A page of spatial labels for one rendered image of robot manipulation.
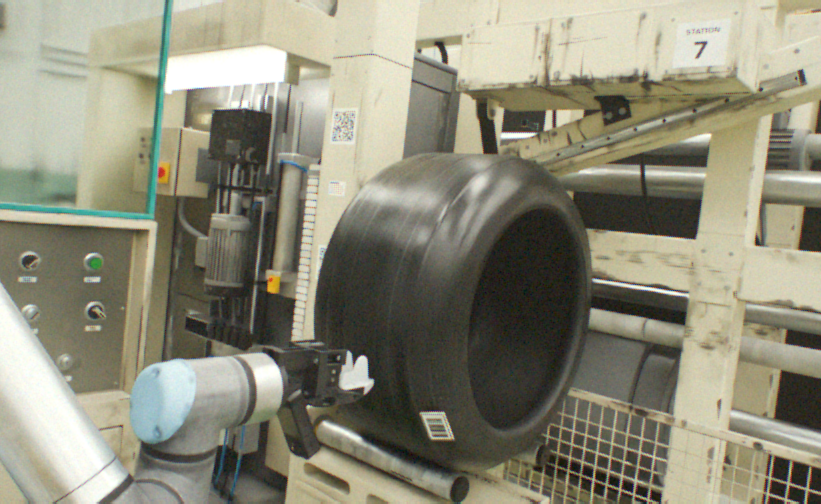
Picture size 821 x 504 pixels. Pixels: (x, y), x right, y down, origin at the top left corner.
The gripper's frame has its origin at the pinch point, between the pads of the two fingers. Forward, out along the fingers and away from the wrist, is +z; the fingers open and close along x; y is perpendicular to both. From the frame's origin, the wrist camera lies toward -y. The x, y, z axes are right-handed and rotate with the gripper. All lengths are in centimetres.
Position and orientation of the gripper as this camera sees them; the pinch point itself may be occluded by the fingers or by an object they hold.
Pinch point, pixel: (366, 385)
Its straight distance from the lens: 106.5
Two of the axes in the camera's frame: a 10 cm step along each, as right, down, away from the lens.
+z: 6.5, 0.4, 7.6
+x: -7.5, -1.3, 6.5
